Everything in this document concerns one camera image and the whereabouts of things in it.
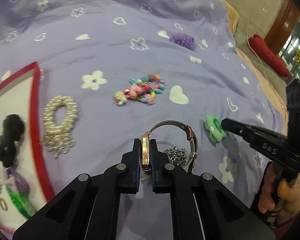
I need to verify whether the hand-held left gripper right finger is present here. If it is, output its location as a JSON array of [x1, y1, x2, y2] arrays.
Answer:
[[149, 139, 276, 240]]

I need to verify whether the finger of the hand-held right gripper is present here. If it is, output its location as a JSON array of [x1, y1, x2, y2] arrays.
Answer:
[[221, 118, 256, 143]]

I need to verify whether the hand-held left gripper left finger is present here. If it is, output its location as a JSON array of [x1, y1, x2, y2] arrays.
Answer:
[[12, 138, 142, 240]]

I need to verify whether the gold wristwatch with mesh band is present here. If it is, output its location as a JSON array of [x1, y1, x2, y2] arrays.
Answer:
[[141, 120, 198, 176]]

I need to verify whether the green bow hair tie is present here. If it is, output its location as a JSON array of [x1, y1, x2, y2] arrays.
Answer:
[[205, 115, 228, 144]]

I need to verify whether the red cardboard box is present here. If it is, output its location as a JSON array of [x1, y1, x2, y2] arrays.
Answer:
[[0, 61, 56, 234]]

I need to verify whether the green braided hair tie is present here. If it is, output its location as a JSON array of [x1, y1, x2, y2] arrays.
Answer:
[[8, 189, 37, 220]]

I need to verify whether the black scrunchie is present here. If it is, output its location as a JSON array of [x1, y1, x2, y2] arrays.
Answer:
[[0, 114, 26, 168]]

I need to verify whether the person's right hand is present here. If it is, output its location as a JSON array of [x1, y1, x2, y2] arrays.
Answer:
[[257, 162, 300, 228]]

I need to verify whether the peach bed sheet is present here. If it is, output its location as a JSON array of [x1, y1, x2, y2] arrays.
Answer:
[[224, 2, 290, 123]]

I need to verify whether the red cushion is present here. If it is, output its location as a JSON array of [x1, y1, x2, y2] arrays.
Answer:
[[248, 34, 291, 78]]

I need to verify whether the purple fluffy scrunchie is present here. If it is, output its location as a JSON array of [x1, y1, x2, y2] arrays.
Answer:
[[169, 32, 197, 51]]

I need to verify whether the purple flower print bedspread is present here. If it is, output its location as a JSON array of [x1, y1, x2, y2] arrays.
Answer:
[[0, 0, 289, 240]]

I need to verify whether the silver chain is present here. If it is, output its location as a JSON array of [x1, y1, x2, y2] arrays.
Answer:
[[164, 147, 188, 167]]

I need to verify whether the colourful bead bracelet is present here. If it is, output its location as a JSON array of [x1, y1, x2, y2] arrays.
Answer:
[[113, 73, 167, 107]]

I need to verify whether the white cable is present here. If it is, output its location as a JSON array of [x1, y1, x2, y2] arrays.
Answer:
[[241, 0, 267, 82]]

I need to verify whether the pearl bracelet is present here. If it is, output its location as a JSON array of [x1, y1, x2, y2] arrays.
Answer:
[[41, 95, 79, 159]]

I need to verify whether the wooden door frame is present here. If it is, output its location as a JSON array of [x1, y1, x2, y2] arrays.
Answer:
[[263, 0, 300, 57]]

